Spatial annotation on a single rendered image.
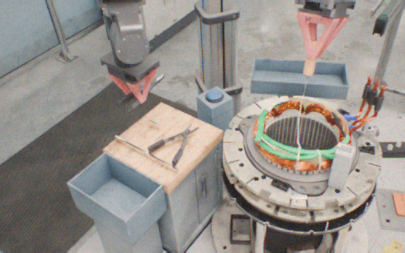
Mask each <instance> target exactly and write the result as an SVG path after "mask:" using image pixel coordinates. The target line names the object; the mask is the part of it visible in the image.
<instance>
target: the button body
mask: <svg viewBox="0 0 405 253"><path fill-rule="evenodd" d="M212 90H219V91H221V92H222V93H223V94H224V99H223V100H222V101H221V102H208V101H207V100H206V99H205V94H206V93H208V92H209V91H210V90H207V91H205V92H204V93H202V94H199V95H197V114H198V119H200V120H201V121H203V122H205V123H209V124H210V125H212V126H213V127H217V128H219V129H220V130H222V131H223V137H224V135H225V132H226V130H227V129H229V130H232V128H233V127H229V123H231V120H232V119H233V98H232V97H231V96H230V95H228V94H227V93H225V92H224V91H223V90H221V89H220V88H218V86H216V87H214V88H213V89H212Z"/></svg>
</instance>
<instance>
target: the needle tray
mask: <svg viewBox="0 0 405 253"><path fill-rule="evenodd" d="M305 62H306V60H294V59H271V58H255V60H254V64H253V68H252V73H251V94H275V95H277V97H278V98H280V97H283V96H288V98H294V96H301V97H308V98H332V99H342V100H347V95H348V92H349V78H348V72H347V63H346V62H318V61H316V64H315V69H314V73H313V75H312V76H309V79H308V80H307V79H306V75H305V74H303V69H304V66H305ZM306 81H307V85H306ZM305 85H306V89H305ZM304 89H305V93H304V96H303V92H304Z"/></svg>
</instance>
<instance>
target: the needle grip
mask: <svg viewBox="0 0 405 253"><path fill-rule="evenodd" d="M317 43H318V41H315V40H311V45H312V49H314V48H315V46H316V45H317ZM316 60H317V58H313V59H311V58H308V57H307V58H306V62H305V66H304V69H303V74H305V75H307V76H312V75H313V73H314V69H315V64H316Z"/></svg>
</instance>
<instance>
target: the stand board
mask: <svg viewBox="0 0 405 253"><path fill-rule="evenodd" d="M148 119H151V120H153V121H155V122H156V123H159V131H157V130H155V129H154V128H153V127H150V126H149V123H148ZM190 123H193V124H192V126H191V127H190V129H189V130H191V131H192V130H193V129H194V128H196V127H198V129H197V130H196V131H195V132H193V133H192V134H190V135H189V137H188V138H189V139H190V145H189V146H188V145H185V147H184V152H183V155H182V157H181V158H180V161H178V163H177V165H176V168H178V174H175V173H174V172H172V171H170V170H167V169H166V168H165V167H163V166H160V165H159V164H157V163H156V162H153V161H151V160H150V159H149V158H147V157H144V156H143V155H141V154H139V153H138V152H136V151H134V150H132V149H130V148H129V147H126V146H125V145H122V144H121V143H119V142H117V141H116V139H115V140H114V141H113V142H111V144H110V145H107V147H105V148H104V149H102V151H103V154H104V153H105V152H107V153H108V154H111V155H113V156H114V157H115V158H118V159H120V160H121V161H123V162H125V163H127V164H128V165H129V166H132V167H133V168H135V169H136V170H138V171H141V172H142V173H143V174H145V175H148V176H149V177H151V178H152V179H154V180H156V181H158V182H159V183H161V184H163V188H164V191H165V192H166V193H167V194H170V193H171V192H172V191H173V190H174V189H175V188H176V187H177V186H178V185H179V184H180V183H181V182H182V180H183V179H184V178H185V177H186V176H187V175H188V174H189V173H190V172H191V171H192V170H193V169H194V168H195V167H196V166H197V165H198V164H199V163H200V162H201V161H202V160H203V159H204V158H205V157H206V156H207V155H208V154H209V153H210V152H211V151H212V149H213V148H214V147H215V146H216V145H217V144H218V143H219V142H220V141H221V140H222V139H223V131H222V130H220V129H219V128H217V127H214V126H212V125H210V124H209V123H205V122H203V121H201V120H200V119H196V118H194V117H193V116H191V115H188V114H185V113H184V112H181V111H180V110H176V109H175V108H173V107H172V106H168V105H166V104H164V103H163V102H161V103H159V105H157V106H156V107H155V108H154V109H153V110H151V111H150V112H149V113H147V114H146V115H145V116H143V117H142V119H139V120H138V121H137V122H136V123H135V124H134V125H133V126H132V127H129V129H128V130H127V131H125V132H124V133H122V134H121V135H120V136H119V137H120V138H122V139H125V140H126V141H128V142H129V143H132V144H133V145H135V146H137V147H139V148H141V149H143V150H145V151H146V152H148V149H147V148H148V146H150V145H151V144H154V143H156V142H157V141H159V140H161V139H163V140H164V139H167V138H169V137H171V136H175V135H177V134H179V133H181V132H184V131H185V129H186V128H187V127H188V126H189V125H190ZM181 144H182V143H181V142H180V141H179V140H178V139H176V140H174V141H173V142H172V141H171V142H169V143H167V144H165V146H163V147H162V148H160V149H157V150H156V151H155V152H153V153H151V154H152V155H154V156H155V157H158V158H160V159H161V160H163V161H164V162H167V163H169V164H170V165H171V166H172V163H171V160H172V159H173V157H175V155H176V153H177V151H178V149H179V148H180V146H181ZM148 153H149V152H148Z"/></svg>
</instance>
